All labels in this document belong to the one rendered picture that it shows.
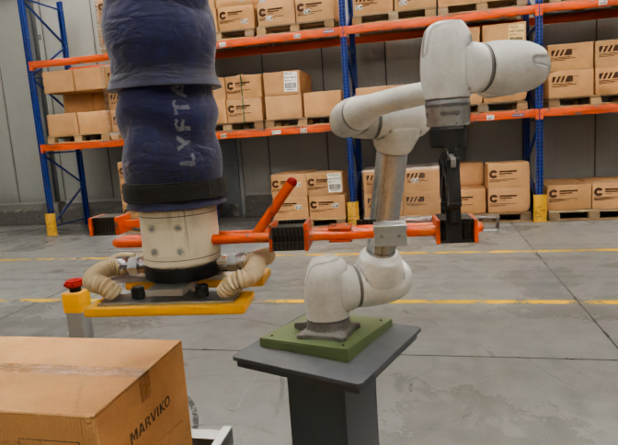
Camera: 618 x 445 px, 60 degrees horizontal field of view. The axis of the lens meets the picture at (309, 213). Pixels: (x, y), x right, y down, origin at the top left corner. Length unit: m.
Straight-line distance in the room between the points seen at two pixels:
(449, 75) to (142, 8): 0.60
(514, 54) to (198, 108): 0.65
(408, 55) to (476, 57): 8.43
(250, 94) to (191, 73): 7.54
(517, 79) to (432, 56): 0.19
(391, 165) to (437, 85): 0.64
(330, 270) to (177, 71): 0.95
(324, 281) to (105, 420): 0.86
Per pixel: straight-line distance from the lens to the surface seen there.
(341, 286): 1.83
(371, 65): 9.58
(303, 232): 1.12
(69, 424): 1.28
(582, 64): 8.48
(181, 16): 1.13
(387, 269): 1.86
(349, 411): 1.91
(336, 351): 1.78
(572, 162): 9.78
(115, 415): 1.30
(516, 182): 8.32
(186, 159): 1.11
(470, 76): 1.12
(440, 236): 1.12
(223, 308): 1.09
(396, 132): 1.65
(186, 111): 1.12
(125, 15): 1.14
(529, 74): 1.21
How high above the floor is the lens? 1.49
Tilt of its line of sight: 9 degrees down
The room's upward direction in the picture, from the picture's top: 4 degrees counter-clockwise
